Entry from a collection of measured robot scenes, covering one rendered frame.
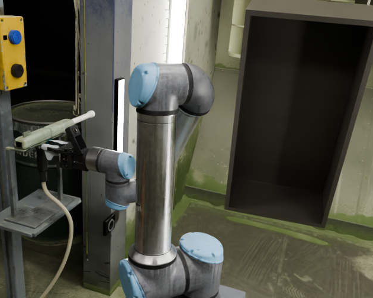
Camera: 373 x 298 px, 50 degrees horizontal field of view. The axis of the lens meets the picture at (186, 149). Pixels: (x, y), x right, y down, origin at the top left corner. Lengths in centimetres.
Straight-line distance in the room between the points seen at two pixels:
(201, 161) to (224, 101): 57
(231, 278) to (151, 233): 151
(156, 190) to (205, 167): 232
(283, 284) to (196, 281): 142
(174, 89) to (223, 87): 258
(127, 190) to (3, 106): 58
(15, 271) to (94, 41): 110
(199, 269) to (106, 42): 112
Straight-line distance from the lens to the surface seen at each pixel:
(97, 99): 201
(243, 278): 267
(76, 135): 153
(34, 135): 157
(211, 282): 137
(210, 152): 345
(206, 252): 131
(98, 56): 197
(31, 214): 174
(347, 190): 337
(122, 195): 149
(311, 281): 279
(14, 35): 159
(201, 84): 110
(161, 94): 104
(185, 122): 122
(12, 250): 195
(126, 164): 143
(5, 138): 173
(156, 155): 109
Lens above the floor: 165
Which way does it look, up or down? 20 degrees down
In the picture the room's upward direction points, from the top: 5 degrees clockwise
